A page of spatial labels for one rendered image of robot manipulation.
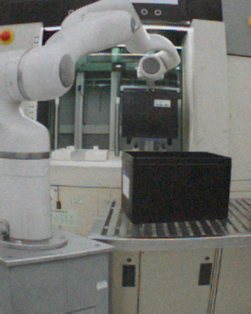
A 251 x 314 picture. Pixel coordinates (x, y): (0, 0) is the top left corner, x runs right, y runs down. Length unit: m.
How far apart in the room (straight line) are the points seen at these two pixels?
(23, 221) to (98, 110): 1.67
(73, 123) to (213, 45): 1.16
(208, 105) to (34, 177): 0.84
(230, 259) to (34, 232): 0.98
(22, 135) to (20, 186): 0.10
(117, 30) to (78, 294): 0.69
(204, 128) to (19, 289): 0.98
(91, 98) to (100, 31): 1.39
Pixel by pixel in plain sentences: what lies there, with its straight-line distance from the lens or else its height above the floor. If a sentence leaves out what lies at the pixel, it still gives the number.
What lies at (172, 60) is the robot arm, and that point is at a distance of 1.73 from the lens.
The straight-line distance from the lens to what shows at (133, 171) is 1.27.
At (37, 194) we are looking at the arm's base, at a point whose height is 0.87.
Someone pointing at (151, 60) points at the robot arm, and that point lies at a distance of 1.70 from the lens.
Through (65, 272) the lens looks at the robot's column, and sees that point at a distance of 0.98.
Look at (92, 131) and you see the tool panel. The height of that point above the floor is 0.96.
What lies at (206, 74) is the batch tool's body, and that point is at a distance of 1.67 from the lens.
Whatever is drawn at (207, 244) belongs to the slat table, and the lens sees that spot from 1.13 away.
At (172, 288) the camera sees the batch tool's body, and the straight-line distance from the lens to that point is 1.82.
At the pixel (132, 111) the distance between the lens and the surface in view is 1.90.
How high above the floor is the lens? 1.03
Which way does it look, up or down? 3 degrees down
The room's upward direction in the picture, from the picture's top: 1 degrees clockwise
